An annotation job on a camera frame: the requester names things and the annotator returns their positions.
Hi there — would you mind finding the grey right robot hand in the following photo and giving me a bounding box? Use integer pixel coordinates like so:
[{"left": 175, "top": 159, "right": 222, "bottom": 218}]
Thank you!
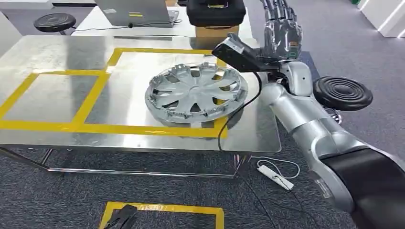
[{"left": 256, "top": 0, "right": 303, "bottom": 63}]

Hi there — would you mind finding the silver wheel hubcap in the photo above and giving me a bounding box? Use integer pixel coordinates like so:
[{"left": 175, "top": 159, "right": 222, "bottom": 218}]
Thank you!
[{"left": 145, "top": 62, "right": 249, "bottom": 125}]

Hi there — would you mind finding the brown cardboard box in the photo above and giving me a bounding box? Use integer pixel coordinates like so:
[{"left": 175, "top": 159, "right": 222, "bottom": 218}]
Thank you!
[{"left": 195, "top": 25, "right": 240, "bottom": 50}]

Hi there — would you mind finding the black carry case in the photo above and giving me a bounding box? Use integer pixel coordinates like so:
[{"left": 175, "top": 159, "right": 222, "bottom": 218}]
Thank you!
[{"left": 186, "top": 0, "right": 247, "bottom": 28}]

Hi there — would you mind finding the black round stool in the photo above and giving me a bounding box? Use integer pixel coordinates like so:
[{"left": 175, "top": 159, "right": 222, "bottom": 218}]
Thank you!
[
  {"left": 33, "top": 12, "right": 77, "bottom": 36},
  {"left": 312, "top": 75, "right": 374, "bottom": 125}
]

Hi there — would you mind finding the grey laptop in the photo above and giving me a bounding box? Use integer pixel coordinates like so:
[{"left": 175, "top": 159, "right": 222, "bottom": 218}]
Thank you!
[{"left": 94, "top": 0, "right": 180, "bottom": 29}]

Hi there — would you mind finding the white desk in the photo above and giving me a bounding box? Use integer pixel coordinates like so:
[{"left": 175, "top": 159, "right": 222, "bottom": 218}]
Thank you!
[{"left": 71, "top": 5, "right": 254, "bottom": 39}]

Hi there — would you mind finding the yellow tape on steel table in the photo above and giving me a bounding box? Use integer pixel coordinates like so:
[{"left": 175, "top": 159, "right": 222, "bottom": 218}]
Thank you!
[{"left": 0, "top": 47, "right": 229, "bottom": 139}]

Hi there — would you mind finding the steel table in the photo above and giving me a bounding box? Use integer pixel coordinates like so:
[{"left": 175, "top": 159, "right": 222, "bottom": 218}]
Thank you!
[{"left": 0, "top": 34, "right": 282, "bottom": 179}]

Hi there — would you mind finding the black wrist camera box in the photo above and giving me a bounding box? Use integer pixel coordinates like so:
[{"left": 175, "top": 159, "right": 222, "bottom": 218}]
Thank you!
[{"left": 211, "top": 32, "right": 281, "bottom": 73}]

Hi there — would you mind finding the black camera cable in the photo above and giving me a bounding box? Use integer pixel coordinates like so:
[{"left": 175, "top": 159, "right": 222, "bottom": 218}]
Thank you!
[{"left": 217, "top": 71, "right": 263, "bottom": 152}]

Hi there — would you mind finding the white power strip with cord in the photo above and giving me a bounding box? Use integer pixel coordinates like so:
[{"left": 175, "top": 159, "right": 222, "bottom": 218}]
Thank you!
[{"left": 250, "top": 156, "right": 301, "bottom": 191}]

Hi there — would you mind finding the black laptop cable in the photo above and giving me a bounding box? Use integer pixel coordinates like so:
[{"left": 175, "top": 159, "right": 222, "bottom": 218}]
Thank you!
[{"left": 69, "top": 19, "right": 183, "bottom": 36}]

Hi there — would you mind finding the yellow floor tape frame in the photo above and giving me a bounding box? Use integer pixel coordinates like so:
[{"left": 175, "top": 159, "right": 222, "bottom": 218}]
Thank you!
[{"left": 99, "top": 201, "right": 225, "bottom": 229}]

